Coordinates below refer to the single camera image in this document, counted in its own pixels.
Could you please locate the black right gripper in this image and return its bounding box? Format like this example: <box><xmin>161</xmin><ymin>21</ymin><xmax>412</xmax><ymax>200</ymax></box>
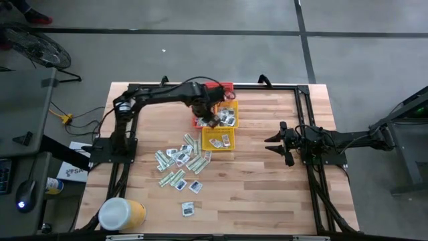
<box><xmin>263</xmin><ymin>120</ymin><xmax>302</xmax><ymax>167</ymax></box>

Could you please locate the yellow plastic basket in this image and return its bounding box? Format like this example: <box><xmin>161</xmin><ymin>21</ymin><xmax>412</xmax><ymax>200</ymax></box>
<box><xmin>201</xmin><ymin>127</ymin><xmax>236</xmax><ymax>151</ymax></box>
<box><xmin>213</xmin><ymin>100</ymin><xmax>239</xmax><ymax>129</ymax></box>

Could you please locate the yellow tub with white lid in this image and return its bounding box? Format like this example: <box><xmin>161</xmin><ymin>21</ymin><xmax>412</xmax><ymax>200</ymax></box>
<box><xmin>98</xmin><ymin>197</ymin><xmax>147</xmax><ymax>232</ymax></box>

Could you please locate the grey metal cart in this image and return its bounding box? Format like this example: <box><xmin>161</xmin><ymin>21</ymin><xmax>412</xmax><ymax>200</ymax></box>
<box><xmin>369</xmin><ymin>86</ymin><xmax>428</xmax><ymax>194</ymax></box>

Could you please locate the white printed box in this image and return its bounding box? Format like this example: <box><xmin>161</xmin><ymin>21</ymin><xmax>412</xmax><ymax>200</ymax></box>
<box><xmin>56</xmin><ymin>141</ymin><xmax>92</xmax><ymax>183</ymax></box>

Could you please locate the blue and yellow can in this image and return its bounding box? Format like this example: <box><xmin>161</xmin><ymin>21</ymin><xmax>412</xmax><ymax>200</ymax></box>
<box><xmin>45</xmin><ymin>177</ymin><xmax>64</xmax><ymax>195</ymax></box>

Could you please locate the black floor fan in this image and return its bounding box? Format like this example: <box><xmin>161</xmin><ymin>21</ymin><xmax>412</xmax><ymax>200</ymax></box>
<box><xmin>0</xmin><ymin>21</ymin><xmax>82</xmax><ymax>84</ymax></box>

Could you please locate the grey desk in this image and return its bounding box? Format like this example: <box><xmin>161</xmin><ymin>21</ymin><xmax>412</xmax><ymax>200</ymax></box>
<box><xmin>0</xmin><ymin>66</ymin><xmax>57</xmax><ymax>237</ymax></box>

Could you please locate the dark keyboard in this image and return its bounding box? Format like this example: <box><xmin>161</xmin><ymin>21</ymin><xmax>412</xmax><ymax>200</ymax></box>
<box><xmin>0</xmin><ymin>159</ymin><xmax>13</xmax><ymax>195</ymax></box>

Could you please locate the person's leg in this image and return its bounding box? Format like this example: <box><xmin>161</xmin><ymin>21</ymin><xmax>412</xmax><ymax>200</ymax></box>
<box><xmin>9</xmin><ymin>0</ymin><xmax>34</xmax><ymax>13</ymax></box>

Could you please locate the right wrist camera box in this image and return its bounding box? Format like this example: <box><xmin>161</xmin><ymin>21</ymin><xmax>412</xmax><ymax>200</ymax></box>
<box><xmin>287</xmin><ymin>129</ymin><xmax>302</xmax><ymax>148</ymax></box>

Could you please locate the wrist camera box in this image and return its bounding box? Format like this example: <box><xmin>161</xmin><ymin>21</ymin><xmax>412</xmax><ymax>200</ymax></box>
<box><xmin>287</xmin><ymin>129</ymin><xmax>302</xmax><ymax>148</ymax></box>
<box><xmin>207</xmin><ymin>86</ymin><xmax>227</xmax><ymax>104</ymax></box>

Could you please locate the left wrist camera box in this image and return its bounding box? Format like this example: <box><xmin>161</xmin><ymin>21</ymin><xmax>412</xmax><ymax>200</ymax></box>
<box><xmin>207</xmin><ymin>86</ymin><xmax>227</xmax><ymax>104</ymax></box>

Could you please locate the silver bracket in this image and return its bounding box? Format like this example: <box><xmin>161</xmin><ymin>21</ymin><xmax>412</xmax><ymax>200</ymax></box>
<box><xmin>106</xmin><ymin>234</ymin><xmax>144</xmax><ymax>241</ymax></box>
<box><xmin>293</xmin><ymin>235</ymin><xmax>330</xmax><ymax>241</ymax></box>

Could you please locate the black cable bundle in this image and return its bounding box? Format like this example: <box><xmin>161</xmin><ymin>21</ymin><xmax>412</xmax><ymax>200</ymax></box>
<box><xmin>65</xmin><ymin>106</ymin><xmax>106</xmax><ymax>137</ymax></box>

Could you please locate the yellow cable connector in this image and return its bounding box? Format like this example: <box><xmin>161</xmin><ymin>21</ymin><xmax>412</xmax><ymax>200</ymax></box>
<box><xmin>49</xmin><ymin>108</ymin><xmax>74</xmax><ymax>125</ymax></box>

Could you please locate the small black bracket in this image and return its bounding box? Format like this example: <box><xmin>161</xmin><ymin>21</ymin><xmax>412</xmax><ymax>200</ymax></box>
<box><xmin>12</xmin><ymin>132</ymin><xmax>33</xmax><ymax>147</ymax></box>

